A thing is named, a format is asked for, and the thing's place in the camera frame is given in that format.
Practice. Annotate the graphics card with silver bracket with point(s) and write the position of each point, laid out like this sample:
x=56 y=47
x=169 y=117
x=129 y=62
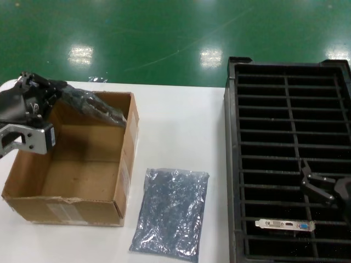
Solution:
x=274 y=224

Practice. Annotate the grey antistatic packaging bag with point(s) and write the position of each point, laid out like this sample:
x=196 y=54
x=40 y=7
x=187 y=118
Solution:
x=107 y=109

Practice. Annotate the empty grey antistatic bag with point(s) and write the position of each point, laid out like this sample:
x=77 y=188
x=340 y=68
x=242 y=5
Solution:
x=170 y=213

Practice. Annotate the black slotted plastic container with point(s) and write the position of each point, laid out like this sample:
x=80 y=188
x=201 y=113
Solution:
x=233 y=137

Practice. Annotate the left wrist camera silver bracket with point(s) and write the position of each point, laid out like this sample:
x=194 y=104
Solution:
x=35 y=137

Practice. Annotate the brown cardboard box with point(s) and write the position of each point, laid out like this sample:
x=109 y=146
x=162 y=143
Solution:
x=68 y=208

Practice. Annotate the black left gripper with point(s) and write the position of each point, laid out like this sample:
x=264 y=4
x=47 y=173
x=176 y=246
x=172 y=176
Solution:
x=16 y=105

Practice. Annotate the small shiny plastic scrap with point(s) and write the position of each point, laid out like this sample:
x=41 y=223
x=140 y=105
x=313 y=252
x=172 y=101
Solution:
x=97 y=79

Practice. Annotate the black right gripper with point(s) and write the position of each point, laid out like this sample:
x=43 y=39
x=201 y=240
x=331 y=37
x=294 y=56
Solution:
x=344 y=190

